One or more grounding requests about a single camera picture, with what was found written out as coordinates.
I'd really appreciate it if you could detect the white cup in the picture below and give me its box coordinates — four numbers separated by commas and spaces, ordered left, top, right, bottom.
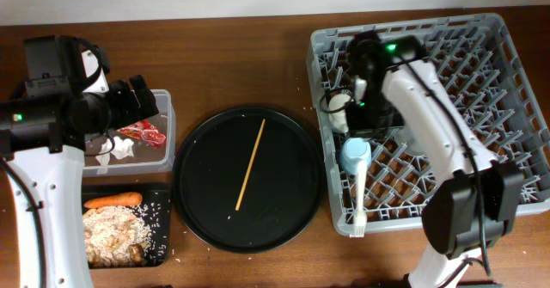
328, 94, 351, 134

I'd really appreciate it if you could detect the red snack wrapper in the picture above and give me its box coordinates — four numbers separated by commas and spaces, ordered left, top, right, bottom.
117, 120, 167, 148

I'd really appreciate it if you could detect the light blue cup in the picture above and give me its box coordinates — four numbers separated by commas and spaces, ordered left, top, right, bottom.
339, 138, 372, 175

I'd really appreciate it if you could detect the white tissue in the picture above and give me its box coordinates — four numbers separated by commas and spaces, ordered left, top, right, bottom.
95, 137, 134, 166

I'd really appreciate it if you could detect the orange carrot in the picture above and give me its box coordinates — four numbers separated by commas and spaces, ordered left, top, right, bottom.
84, 192, 143, 209

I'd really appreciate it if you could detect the white plastic fork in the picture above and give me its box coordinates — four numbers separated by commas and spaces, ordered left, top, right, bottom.
351, 158, 369, 238

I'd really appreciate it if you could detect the wooden chopstick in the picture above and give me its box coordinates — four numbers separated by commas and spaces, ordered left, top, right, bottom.
235, 119, 266, 211

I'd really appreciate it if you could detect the food scraps and rice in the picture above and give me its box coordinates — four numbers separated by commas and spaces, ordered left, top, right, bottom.
82, 204, 169, 268

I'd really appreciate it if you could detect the light grey plate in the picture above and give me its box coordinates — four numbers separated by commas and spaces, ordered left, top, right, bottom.
394, 126, 425, 156

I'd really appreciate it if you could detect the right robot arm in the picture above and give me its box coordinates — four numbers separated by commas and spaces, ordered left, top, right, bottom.
345, 31, 524, 287

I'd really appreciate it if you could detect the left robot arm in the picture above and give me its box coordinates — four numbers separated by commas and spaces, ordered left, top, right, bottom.
1, 35, 159, 287

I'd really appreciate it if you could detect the grey dishwasher rack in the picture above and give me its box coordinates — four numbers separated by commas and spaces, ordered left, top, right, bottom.
306, 14, 549, 236

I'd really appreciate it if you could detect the clear plastic bin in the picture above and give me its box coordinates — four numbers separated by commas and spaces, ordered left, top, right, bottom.
83, 89, 176, 177

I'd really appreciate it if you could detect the black rectangular tray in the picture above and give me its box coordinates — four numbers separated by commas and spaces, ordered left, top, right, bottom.
82, 182, 171, 269

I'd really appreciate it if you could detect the round black serving tray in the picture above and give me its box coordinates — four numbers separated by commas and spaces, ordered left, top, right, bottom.
173, 106, 326, 254

